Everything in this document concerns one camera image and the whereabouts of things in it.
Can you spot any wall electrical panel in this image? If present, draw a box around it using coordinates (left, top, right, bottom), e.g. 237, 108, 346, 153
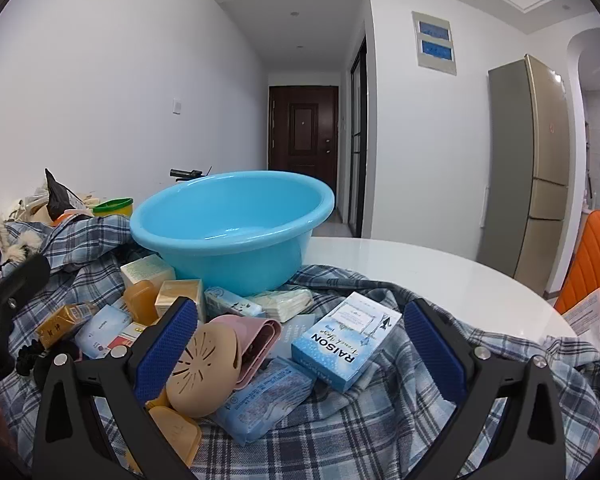
412, 10, 458, 77

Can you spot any cream tissue pack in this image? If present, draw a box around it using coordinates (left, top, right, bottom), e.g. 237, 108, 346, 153
245, 287, 315, 323

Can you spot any gold refrigerator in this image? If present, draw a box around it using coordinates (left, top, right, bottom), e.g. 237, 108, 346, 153
477, 53, 571, 298

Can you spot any black and white fur garment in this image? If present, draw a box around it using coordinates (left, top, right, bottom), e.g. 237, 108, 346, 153
0, 200, 46, 301

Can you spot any light blue wipes packet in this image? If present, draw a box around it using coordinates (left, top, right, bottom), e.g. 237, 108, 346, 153
212, 357, 316, 446

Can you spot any black plastic bag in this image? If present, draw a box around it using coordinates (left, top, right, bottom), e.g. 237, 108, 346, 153
44, 168, 93, 221

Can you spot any dark brown entrance door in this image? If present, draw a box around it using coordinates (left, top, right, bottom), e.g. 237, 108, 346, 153
268, 85, 340, 193

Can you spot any white printed paper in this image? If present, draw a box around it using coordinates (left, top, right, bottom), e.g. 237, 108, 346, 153
560, 287, 600, 356

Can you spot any pink silicone case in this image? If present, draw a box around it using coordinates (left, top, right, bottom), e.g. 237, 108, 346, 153
207, 314, 283, 391

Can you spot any light blue plastic basin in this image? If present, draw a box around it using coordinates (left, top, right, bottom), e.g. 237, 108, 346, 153
130, 171, 335, 297

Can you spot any gold and blue cigarette pack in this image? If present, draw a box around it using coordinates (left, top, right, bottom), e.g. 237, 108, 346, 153
35, 302, 98, 348

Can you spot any blue plaid cloth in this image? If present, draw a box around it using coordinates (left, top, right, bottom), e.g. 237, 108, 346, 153
0, 215, 600, 480

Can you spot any cream cardboard box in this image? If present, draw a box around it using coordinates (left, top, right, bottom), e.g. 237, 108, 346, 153
120, 254, 177, 286

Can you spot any red and white cigarette pack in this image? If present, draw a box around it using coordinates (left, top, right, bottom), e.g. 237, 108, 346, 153
107, 322, 151, 353

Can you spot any tan plastic lid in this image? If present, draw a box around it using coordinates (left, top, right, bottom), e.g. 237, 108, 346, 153
142, 390, 202, 476

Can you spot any light blue cartoon box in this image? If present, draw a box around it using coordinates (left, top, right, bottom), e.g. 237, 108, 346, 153
203, 286, 261, 318

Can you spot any light blue tissue pack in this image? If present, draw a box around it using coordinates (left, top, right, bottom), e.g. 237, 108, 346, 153
74, 305, 133, 360

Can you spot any green rimmed container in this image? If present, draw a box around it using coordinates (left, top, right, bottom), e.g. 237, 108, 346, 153
92, 198, 133, 218

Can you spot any black hair tie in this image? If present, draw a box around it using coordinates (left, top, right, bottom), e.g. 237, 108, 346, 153
15, 340, 83, 376

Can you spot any gold cardboard box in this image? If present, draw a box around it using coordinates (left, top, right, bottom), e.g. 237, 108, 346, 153
155, 279, 204, 321

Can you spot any blue and white carton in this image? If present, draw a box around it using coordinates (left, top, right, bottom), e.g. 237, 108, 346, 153
291, 291, 402, 393

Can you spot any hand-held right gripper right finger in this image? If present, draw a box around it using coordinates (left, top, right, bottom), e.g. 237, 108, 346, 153
402, 297, 566, 480

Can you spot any black framed glass door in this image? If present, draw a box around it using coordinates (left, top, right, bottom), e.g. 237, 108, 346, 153
347, 35, 370, 238

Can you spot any orange chair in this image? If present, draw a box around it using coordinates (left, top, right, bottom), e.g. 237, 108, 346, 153
554, 209, 600, 361

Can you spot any black scooter handlebar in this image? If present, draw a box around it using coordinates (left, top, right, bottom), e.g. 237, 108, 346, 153
170, 165, 213, 181

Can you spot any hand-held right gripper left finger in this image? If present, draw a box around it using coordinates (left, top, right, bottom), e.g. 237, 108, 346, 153
32, 296, 201, 480

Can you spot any amber soap bar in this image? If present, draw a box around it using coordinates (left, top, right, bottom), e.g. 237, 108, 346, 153
124, 280, 160, 326

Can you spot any tan perforated silicone disc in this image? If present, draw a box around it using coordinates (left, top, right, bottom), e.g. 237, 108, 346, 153
166, 321, 243, 418

